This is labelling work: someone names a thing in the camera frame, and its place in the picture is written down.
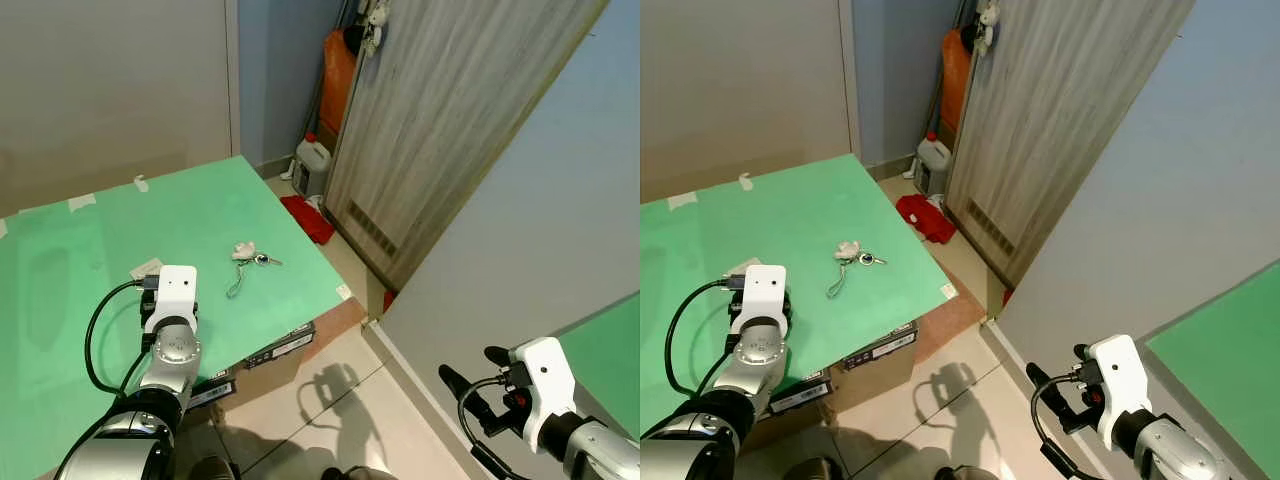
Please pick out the dark robot foot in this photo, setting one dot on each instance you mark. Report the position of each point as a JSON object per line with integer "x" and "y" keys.
{"x": 355, "y": 473}
{"x": 212, "y": 470}
{"x": 960, "y": 473}
{"x": 812, "y": 470}

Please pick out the green board with grey edge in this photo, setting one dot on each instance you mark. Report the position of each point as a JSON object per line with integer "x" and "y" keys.
{"x": 1225, "y": 370}
{"x": 610, "y": 360}

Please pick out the white barcode label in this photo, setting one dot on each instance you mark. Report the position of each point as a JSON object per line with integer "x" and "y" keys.
{"x": 212, "y": 393}
{"x": 882, "y": 348}
{"x": 800, "y": 395}
{"x": 280, "y": 348}

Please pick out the red cloth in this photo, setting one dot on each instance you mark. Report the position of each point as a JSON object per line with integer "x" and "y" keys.
{"x": 310, "y": 218}
{"x": 927, "y": 218}

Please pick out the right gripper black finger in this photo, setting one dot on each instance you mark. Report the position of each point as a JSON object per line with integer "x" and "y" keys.
{"x": 497, "y": 355}
{"x": 1045, "y": 380}
{"x": 1084, "y": 352}
{"x": 460, "y": 383}

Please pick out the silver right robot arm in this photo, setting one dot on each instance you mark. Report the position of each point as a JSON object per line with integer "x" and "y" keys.
{"x": 605, "y": 450}
{"x": 1180, "y": 450}

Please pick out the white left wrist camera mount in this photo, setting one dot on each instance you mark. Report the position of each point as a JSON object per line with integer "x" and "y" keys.
{"x": 765, "y": 295}
{"x": 175, "y": 295}

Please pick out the white plush toy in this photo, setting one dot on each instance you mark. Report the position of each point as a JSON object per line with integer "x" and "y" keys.
{"x": 989, "y": 18}
{"x": 376, "y": 20}

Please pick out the dark robot left foot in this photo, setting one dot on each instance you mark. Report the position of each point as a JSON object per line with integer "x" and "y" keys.
{"x": 212, "y": 470}
{"x": 812, "y": 470}

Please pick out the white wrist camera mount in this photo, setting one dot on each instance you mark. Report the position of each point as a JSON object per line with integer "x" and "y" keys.
{"x": 765, "y": 295}
{"x": 545, "y": 385}
{"x": 1122, "y": 385}
{"x": 175, "y": 295}

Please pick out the dark robot right foot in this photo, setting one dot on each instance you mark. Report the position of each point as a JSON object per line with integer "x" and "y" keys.
{"x": 355, "y": 473}
{"x": 960, "y": 473}

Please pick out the grey wood grain door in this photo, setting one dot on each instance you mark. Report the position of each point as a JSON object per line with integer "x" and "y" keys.
{"x": 450, "y": 120}
{"x": 1060, "y": 120}

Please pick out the small white card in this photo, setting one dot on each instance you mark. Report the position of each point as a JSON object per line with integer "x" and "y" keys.
{"x": 145, "y": 268}
{"x": 740, "y": 267}

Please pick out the large green board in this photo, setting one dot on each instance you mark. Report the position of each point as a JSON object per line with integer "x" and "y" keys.
{"x": 700, "y": 250}
{"x": 60, "y": 300}

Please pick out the white jug with red cap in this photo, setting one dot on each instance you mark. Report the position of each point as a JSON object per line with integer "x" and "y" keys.
{"x": 312, "y": 165}
{"x": 933, "y": 165}

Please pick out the brown cardboard box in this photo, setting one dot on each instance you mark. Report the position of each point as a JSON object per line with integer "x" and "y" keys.
{"x": 950, "y": 320}
{"x": 335, "y": 322}

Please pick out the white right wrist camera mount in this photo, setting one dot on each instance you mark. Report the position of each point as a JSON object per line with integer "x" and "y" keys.
{"x": 545, "y": 385}
{"x": 1122, "y": 385}

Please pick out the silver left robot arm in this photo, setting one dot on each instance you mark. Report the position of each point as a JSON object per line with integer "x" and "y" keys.
{"x": 755, "y": 370}
{"x": 165, "y": 370}

